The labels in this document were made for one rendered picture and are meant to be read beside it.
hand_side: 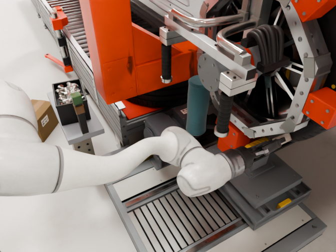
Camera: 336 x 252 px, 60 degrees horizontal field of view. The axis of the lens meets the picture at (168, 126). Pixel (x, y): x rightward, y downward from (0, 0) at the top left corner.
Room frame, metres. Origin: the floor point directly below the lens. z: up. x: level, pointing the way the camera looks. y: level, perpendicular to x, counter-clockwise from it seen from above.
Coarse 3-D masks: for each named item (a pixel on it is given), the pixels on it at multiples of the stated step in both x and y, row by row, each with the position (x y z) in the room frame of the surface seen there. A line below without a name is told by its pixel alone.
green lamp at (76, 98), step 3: (72, 93) 0.99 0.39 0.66; (75, 93) 0.99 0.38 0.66; (78, 93) 0.99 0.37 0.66; (72, 96) 0.97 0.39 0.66; (75, 96) 0.97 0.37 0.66; (78, 96) 0.97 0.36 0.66; (81, 96) 0.98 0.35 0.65; (72, 99) 0.96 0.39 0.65; (75, 99) 0.96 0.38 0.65; (78, 99) 0.97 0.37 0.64; (81, 99) 0.97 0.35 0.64; (72, 102) 0.97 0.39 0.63; (75, 102) 0.96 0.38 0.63; (78, 102) 0.97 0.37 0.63; (81, 102) 0.97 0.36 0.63
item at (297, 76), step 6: (276, 12) 1.12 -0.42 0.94; (270, 18) 1.14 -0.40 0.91; (288, 30) 1.01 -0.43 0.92; (288, 36) 0.99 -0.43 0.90; (294, 48) 0.97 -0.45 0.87; (294, 54) 0.95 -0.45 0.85; (300, 60) 0.94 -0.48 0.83; (294, 72) 0.99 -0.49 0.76; (294, 78) 0.98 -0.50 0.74; (294, 84) 0.97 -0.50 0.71
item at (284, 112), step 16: (240, 0) 1.14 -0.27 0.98; (240, 32) 1.20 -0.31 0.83; (288, 48) 0.91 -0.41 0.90; (288, 64) 0.86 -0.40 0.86; (272, 80) 0.91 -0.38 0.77; (240, 96) 1.02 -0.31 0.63; (256, 96) 1.03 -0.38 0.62; (272, 96) 0.88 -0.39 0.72; (288, 96) 1.03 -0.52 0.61; (256, 112) 0.92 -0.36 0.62; (272, 112) 0.87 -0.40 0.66
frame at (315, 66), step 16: (208, 0) 1.10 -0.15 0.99; (224, 0) 1.08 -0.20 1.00; (288, 0) 0.79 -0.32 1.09; (208, 16) 1.11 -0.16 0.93; (288, 16) 0.78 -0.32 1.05; (208, 32) 1.15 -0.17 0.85; (304, 32) 0.73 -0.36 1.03; (320, 32) 0.75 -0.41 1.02; (304, 48) 0.72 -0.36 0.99; (320, 48) 0.72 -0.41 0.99; (304, 64) 0.70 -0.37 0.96; (320, 64) 0.68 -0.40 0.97; (304, 80) 0.69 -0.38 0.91; (320, 80) 0.69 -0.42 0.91; (304, 96) 0.67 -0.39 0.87; (240, 112) 0.92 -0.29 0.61; (288, 112) 0.70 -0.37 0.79; (240, 128) 0.85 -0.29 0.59; (256, 128) 0.79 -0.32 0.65; (272, 128) 0.74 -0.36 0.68; (288, 128) 0.68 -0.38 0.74
